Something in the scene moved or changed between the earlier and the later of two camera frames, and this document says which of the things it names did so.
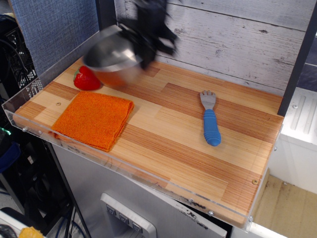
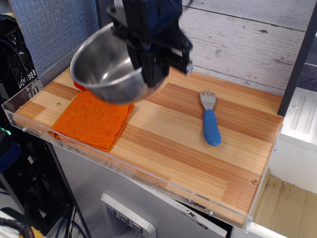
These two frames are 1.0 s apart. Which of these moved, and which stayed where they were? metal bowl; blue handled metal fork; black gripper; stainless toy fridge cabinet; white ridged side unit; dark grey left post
Moved: metal bowl; black gripper
Stayed: blue handled metal fork; stainless toy fridge cabinet; dark grey left post; white ridged side unit
